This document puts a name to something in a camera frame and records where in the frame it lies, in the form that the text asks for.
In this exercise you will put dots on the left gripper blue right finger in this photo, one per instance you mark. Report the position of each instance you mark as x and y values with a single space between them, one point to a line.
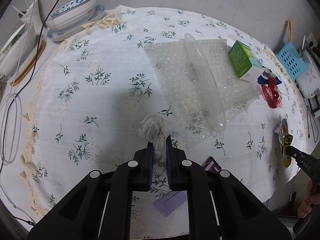
168 160

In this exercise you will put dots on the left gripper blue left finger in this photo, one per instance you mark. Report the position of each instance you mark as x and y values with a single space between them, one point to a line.
150 164

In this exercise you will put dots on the white tissue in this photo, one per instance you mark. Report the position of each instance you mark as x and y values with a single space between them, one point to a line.
152 130

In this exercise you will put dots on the clear bubble wrap sheet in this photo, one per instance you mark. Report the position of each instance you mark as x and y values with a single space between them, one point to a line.
178 81

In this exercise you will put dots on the dark purple wrapper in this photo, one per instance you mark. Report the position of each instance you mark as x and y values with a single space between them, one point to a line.
211 165

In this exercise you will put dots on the yellow snack packet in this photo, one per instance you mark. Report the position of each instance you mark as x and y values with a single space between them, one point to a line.
285 140

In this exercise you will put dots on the purple small box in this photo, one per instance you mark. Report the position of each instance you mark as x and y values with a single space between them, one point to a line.
170 202

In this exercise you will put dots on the clear plastic tube bag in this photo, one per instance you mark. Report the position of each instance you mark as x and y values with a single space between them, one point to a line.
216 113

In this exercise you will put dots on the red mesh net bag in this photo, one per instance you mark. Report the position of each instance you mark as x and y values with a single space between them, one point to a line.
269 87

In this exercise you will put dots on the green white medicine box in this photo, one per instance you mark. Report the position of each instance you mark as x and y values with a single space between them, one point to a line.
245 63

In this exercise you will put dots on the blue foil snack wrapper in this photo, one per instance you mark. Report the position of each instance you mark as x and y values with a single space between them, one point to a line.
264 78

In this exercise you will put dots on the person's right hand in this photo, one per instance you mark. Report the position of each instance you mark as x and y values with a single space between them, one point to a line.
309 200

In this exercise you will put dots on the white floral tablecloth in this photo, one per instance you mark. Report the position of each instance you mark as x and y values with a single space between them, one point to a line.
101 85

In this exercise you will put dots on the white rice cooker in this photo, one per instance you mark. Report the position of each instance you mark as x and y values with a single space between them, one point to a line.
308 82

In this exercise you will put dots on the blue plastic utensil holder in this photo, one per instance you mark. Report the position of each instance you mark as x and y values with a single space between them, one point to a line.
289 57

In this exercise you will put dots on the wooden chopsticks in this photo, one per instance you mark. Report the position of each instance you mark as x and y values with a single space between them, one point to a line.
289 27

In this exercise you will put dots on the wooden coaster board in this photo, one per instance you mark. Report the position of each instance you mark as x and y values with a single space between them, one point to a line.
27 65

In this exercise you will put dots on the blue white porcelain plate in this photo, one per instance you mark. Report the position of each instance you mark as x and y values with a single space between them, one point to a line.
57 36

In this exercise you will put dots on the blue white porcelain bowl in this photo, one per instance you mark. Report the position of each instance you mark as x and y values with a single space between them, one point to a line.
68 15

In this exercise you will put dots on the white ceramic bowl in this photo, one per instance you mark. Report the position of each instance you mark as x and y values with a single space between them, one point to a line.
17 48

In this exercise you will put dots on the white cup with sticks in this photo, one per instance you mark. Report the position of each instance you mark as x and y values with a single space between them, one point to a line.
32 14

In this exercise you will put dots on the white wall socket right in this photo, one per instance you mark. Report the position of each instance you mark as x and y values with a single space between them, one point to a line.
311 41

